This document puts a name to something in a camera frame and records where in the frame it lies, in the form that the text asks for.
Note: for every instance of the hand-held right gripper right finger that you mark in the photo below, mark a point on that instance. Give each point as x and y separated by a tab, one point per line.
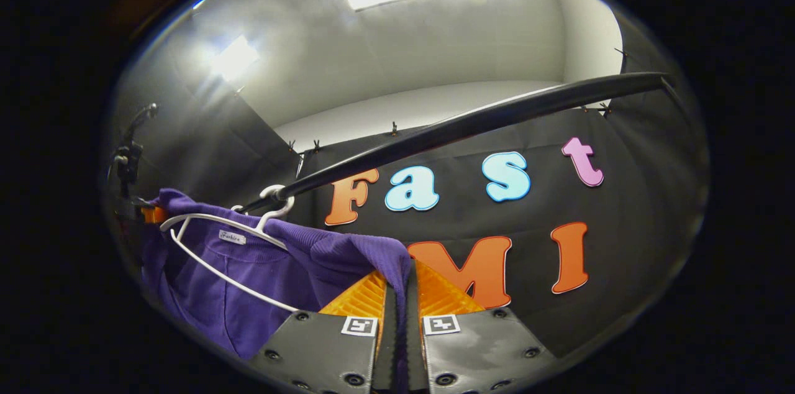
484	344

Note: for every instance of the black metal clothes rack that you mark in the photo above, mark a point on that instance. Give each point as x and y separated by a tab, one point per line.
466	125

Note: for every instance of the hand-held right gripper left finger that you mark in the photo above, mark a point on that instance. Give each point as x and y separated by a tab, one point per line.
310	350

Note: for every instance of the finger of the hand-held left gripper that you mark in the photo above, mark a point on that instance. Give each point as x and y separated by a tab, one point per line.
153	215

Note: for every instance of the black backdrop cloth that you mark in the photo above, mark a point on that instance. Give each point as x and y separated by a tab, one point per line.
621	226

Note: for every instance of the row of black backdrop clips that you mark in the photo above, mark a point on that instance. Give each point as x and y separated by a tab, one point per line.
393	128

